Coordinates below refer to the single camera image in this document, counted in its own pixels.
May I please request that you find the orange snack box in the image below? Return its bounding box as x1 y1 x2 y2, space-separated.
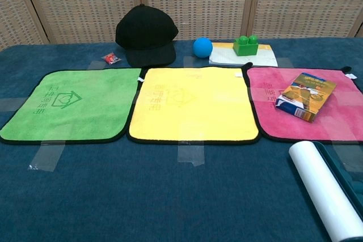
274 72 337 124

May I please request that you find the yellow microfiber cloth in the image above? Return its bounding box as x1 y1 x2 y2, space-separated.
126 65 261 145

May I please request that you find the green microfiber cloth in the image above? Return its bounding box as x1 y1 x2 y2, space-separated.
0 67 142 145

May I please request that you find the pink microfiber cloth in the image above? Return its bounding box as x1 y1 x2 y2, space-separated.
243 62 363 144

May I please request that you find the clear tape strip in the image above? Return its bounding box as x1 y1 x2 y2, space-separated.
276 57 295 69
86 61 111 70
177 141 205 167
334 91 363 107
0 97 29 113
27 142 65 172
183 56 202 70

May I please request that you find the blue ball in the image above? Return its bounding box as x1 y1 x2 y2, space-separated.
193 37 213 60

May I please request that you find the white and yellow notepad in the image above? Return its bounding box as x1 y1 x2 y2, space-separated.
209 43 278 67

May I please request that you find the black baseball cap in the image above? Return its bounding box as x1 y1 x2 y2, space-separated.
115 3 179 67

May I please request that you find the red candy packet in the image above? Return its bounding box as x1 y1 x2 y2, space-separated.
101 52 122 64

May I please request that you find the green toy building brick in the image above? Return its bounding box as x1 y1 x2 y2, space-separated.
233 35 259 57

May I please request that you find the blue felt table cover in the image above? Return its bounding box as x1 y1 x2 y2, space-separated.
0 36 363 242

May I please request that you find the woven folding screen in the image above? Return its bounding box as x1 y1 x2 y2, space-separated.
0 0 363 53

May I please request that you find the white lint roller teal handle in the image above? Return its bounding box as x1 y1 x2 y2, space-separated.
288 141 363 242

